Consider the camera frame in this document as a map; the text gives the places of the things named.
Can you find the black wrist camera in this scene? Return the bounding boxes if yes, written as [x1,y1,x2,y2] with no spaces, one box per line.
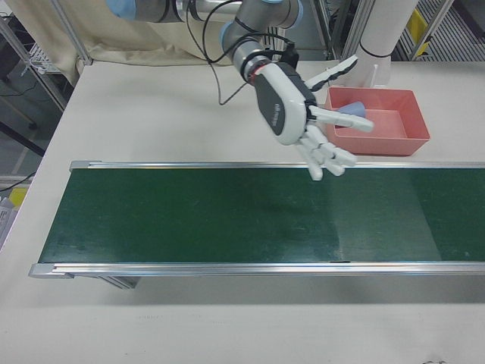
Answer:
[280,40,301,70]

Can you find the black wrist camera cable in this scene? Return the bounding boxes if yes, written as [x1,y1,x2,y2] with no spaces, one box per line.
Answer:
[184,0,295,106]

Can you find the wire shelf rack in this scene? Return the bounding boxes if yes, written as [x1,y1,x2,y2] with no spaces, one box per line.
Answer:
[0,14,70,111]

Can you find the green conveyor belt aluminium rails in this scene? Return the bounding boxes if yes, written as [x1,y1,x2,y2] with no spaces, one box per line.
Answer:
[29,159,485,291]

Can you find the beige fabric curtain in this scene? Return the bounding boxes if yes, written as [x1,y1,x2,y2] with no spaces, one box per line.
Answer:
[11,0,238,69]

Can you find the pink plastic box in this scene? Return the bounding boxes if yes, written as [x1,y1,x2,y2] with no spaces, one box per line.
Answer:
[324,86,431,157]

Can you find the blue cup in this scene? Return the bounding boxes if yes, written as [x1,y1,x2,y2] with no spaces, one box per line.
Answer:
[335,101,368,120]

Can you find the white cylindrical column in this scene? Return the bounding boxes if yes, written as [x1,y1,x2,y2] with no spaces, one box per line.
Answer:
[355,0,418,89]

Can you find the aluminium frame post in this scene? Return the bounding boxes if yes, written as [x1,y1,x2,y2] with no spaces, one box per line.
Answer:
[56,0,95,66]

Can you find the robot hand white grey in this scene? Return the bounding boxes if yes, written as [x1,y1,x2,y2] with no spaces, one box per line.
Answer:
[242,55,374,181]

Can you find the yellow black striped guard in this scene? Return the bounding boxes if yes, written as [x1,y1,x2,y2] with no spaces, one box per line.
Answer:
[407,7,431,54]

